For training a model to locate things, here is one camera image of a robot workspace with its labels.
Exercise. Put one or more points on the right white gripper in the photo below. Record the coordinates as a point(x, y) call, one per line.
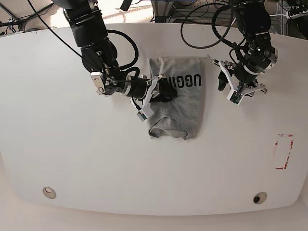
point(140, 90)

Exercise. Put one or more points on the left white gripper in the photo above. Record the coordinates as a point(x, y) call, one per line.
point(254, 56)

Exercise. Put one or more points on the grey Hugging Face T-shirt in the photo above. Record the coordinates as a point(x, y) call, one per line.
point(182, 116)

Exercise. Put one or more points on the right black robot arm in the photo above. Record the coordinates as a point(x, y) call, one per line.
point(99, 57)

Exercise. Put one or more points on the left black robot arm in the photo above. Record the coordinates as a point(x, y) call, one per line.
point(250, 16)

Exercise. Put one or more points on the red tape rectangle marking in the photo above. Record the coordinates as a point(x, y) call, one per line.
point(282, 151)

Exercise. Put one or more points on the white power strip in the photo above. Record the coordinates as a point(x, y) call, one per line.
point(297, 10)

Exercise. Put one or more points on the black tripod legs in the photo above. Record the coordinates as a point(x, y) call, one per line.
point(25, 16)

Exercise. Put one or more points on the aluminium frame base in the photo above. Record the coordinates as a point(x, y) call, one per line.
point(168, 11)

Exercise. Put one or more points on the right table cable grommet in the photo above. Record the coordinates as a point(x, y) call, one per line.
point(260, 198)

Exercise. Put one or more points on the table cable grommet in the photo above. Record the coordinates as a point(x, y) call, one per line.
point(260, 198)
point(49, 192)

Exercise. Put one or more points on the left table cable grommet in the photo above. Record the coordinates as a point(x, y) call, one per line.
point(49, 192)

